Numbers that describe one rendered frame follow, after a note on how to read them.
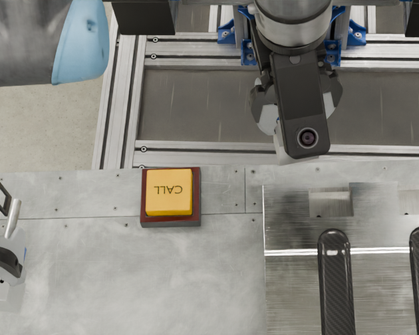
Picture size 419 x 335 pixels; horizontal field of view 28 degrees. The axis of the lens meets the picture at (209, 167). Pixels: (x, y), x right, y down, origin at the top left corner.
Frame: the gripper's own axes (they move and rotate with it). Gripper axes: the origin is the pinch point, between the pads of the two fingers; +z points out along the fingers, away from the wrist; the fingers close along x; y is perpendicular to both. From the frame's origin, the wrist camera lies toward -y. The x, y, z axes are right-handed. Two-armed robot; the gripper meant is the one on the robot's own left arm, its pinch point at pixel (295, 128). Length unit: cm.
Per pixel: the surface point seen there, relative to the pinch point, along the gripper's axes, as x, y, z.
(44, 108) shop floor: 50, 67, 95
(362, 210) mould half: -6.1, -9.7, 6.1
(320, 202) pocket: -1.9, -6.5, 8.7
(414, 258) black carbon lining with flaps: -10.7, -16.7, 6.6
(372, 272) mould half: -5.3, -17.4, 6.4
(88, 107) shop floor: 39, 65, 95
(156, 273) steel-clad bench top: 20.6, -9.4, 15.0
